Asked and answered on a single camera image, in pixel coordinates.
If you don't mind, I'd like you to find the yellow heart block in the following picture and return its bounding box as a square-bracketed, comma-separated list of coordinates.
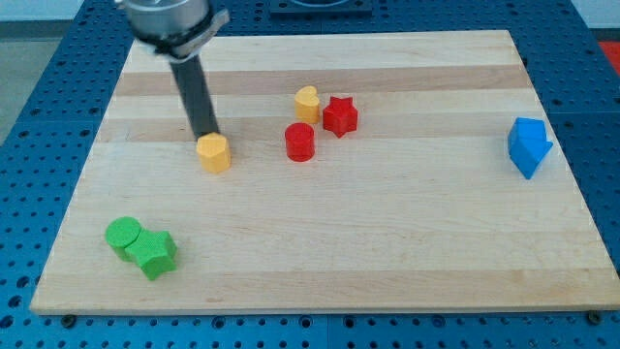
[294, 85, 321, 124]

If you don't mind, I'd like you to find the blue cube block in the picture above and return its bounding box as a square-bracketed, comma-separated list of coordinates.
[508, 117, 547, 145]

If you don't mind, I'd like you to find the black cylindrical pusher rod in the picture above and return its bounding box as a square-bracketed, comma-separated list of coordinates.
[170, 56, 219, 141]

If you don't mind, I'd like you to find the blue triangle block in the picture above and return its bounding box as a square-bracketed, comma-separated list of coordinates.
[508, 138, 553, 179]

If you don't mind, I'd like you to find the red cylinder block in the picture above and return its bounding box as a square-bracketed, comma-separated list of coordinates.
[285, 122, 315, 162]

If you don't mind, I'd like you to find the wooden board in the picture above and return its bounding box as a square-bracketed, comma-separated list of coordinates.
[30, 30, 619, 316]

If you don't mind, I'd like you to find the red star block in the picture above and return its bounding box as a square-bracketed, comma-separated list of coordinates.
[323, 96, 358, 138]

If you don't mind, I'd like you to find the yellow hexagon block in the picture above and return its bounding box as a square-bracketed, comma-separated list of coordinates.
[196, 132, 232, 174]

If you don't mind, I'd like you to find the green star block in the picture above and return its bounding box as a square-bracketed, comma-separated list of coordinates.
[125, 229, 177, 281]

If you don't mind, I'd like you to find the green cylinder block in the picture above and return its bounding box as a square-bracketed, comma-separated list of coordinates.
[105, 216, 141, 262]

